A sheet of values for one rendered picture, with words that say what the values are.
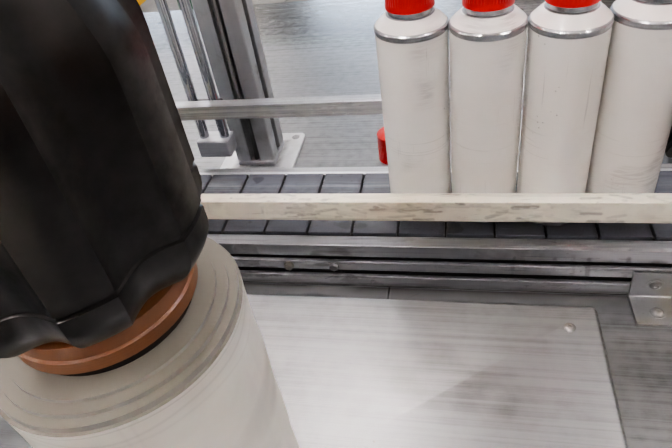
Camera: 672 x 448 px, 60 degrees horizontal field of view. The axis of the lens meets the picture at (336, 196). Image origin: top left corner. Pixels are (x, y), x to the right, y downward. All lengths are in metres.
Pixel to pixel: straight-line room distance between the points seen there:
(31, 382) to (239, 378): 0.06
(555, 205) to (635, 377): 0.13
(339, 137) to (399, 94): 0.28
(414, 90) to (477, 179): 0.09
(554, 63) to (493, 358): 0.19
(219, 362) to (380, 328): 0.24
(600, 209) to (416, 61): 0.17
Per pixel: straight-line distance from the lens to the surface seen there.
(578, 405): 0.38
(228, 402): 0.20
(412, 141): 0.44
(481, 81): 0.41
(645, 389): 0.46
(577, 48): 0.40
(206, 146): 0.61
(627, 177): 0.47
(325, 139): 0.69
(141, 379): 0.18
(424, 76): 0.41
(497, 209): 0.45
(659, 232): 0.50
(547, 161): 0.45
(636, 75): 0.43
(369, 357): 0.40
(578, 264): 0.49
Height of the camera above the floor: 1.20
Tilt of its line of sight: 38 degrees down
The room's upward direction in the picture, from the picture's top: 10 degrees counter-clockwise
